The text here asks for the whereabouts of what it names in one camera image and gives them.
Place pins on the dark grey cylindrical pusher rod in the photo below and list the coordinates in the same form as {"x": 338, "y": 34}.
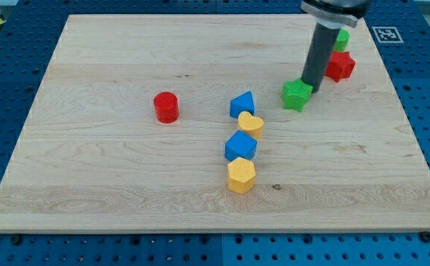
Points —
{"x": 318, "y": 57}

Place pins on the green star block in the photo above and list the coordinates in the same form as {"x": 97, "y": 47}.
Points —
{"x": 295, "y": 94}

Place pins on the red star block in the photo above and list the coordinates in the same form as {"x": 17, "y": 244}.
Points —
{"x": 340, "y": 66}

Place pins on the blue triangle block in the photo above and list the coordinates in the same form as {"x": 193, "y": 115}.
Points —
{"x": 242, "y": 103}

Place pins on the green rounded block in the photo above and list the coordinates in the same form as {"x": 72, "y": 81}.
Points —
{"x": 342, "y": 41}

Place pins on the white fiducial marker tag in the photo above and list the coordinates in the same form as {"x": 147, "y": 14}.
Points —
{"x": 387, "y": 35}

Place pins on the yellow heart block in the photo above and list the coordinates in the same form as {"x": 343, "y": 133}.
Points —
{"x": 251, "y": 125}

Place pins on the blue cube block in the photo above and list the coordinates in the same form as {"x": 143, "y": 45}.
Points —
{"x": 242, "y": 145}

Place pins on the yellow hexagon block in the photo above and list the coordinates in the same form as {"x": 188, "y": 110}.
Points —
{"x": 241, "y": 175}

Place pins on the red cylinder block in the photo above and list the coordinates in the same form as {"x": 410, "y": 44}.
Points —
{"x": 166, "y": 107}

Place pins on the light wooden board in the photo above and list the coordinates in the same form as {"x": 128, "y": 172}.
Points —
{"x": 93, "y": 157}

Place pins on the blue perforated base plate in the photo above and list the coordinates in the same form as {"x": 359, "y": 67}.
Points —
{"x": 27, "y": 40}

